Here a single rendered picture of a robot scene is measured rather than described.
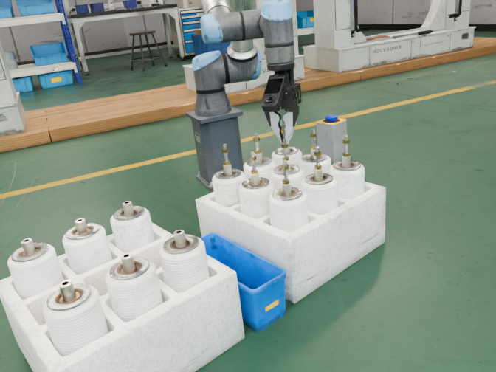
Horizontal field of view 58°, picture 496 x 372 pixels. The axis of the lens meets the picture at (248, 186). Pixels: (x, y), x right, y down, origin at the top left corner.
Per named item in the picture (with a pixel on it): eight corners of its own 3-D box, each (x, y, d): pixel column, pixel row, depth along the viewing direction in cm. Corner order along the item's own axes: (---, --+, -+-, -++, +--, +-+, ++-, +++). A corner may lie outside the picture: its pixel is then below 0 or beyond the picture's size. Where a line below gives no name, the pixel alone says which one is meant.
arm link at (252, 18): (237, 10, 124) (243, 10, 114) (276, 5, 126) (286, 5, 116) (240, 40, 127) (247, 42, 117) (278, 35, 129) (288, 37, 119)
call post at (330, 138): (319, 208, 159) (316, 122, 147) (332, 201, 163) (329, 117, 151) (335, 213, 153) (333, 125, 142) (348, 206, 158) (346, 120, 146)
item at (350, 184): (351, 235, 125) (350, 175, 118) (324, 225, 132) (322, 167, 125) (371, 221, 131) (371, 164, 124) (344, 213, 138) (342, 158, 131)
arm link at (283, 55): (288, 46, 110) (258, 49, 113) (290, 66, 112) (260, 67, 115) (297, 43, 116) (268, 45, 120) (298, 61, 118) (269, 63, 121)
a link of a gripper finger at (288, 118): (302, 137, 126) (299, 105, 123) (295, 144, 121) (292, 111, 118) (291, 138, 127) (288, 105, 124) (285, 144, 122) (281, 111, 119)
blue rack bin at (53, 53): (34, 63, 550) (29, 46, 542) (66, 59, 564) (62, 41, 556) (35, 66, 508) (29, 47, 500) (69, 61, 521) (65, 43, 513)
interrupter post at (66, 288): (60, 299, 80) (56, 283, 79) (74, 293, 81) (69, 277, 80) (66, 305, 78) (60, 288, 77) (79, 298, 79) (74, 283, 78)
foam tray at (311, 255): (203, 252, 139) (194, 198, 132) (291, 207, 161) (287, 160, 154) (294, 304, 111) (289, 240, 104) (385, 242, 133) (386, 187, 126)
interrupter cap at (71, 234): (61, 234, 104) (60, 231, 104) (92, 222, 108) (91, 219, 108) (73, 244, 99) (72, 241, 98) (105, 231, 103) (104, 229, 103)
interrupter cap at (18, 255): (7, 255, 97) (6, 252, 97) (43, 241, 102) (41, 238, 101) (17, 267, 92) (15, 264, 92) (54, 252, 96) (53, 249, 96)
